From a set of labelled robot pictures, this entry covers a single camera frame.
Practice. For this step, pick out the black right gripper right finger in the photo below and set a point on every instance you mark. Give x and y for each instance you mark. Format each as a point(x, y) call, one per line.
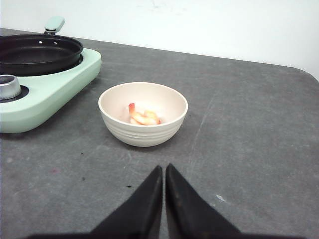
point(188, 215)

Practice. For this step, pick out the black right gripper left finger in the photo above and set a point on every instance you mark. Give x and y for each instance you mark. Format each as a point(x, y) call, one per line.
point(139, 216)

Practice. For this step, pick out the pink cooked shrimp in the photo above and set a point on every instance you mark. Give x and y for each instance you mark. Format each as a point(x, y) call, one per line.
point(146, 118)

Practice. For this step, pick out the beige ribbed bowl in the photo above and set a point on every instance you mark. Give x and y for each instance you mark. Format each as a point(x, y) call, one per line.
point(169, 105)

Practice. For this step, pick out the mint green breakfast maker base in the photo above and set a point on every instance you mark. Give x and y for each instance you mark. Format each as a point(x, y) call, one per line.
point(47, 94)

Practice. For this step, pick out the silver right control knob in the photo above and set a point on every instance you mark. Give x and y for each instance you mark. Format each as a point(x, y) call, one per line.
point(9, 87)

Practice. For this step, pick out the black round frying pan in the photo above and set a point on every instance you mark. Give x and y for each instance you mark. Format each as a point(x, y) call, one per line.
point(39, 54)

